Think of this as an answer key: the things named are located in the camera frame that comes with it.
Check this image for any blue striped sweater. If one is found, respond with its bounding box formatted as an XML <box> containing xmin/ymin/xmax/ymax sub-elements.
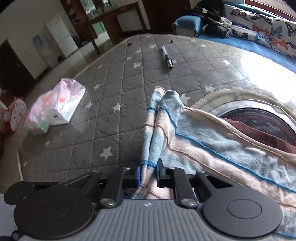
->
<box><xmin>132</xmin><ymin>86</ymin><xmax>295</xmax><ymax>240</ymax></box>

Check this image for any round table heater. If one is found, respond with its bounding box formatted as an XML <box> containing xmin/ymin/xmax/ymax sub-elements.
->
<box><xmin>192</xmin><ymin>87</ymin><xmax>295</xmax><ymax>154</ymax></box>

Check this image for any black white pen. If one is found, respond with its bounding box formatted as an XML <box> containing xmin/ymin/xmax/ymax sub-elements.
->
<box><xmin>161</xmin><ymin>45</ymin><xmax>174</xmax><ymax>69</ymax></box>

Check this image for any blue sofa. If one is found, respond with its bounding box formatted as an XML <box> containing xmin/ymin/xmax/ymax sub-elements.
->
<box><xmin>172</xmin><ymin>1</ymin><xmax>295</xmax><ymax>72</ymax></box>

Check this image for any white refrigerator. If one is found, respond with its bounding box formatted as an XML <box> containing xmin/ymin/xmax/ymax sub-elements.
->
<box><xmin>45</xmin><ymin>15</ymin><xmax>78</xmax><ymax>58</ymax></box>

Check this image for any dark wooden cabinet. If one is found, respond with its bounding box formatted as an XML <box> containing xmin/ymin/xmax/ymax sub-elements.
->
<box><xmin>60</xmin><ymin>1</ymin><xmax>149</xmax><ymax>45</ymax></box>

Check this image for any black bag on sofa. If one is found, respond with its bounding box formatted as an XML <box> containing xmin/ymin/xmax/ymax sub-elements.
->
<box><xmin>192</xmin><ymin>0</ymin><xmax>232</xmax><ymax>38</ymax></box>

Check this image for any left butterfly pillow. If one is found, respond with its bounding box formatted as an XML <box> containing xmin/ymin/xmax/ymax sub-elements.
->
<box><xmin>223</xmin><ymin>4</ymin><xmax>272</xmax><ymax>48</ymax></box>

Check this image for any butterfly pillow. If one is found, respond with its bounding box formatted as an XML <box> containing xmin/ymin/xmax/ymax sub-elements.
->
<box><xmin>269</xmin><ymin>19</ymin><xmax>296</xmax><ymax>59</ymax></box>
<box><xmin>223</xmin><ymin>4</ymin><xmax>272</xmax><ymax>48</ymax></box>

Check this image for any right butterfly pillow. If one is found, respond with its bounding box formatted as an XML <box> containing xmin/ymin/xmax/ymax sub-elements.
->
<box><xmin>269</xmin><ymin>19</ymin><xmax>296</xmax><ymax>59</ymax></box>

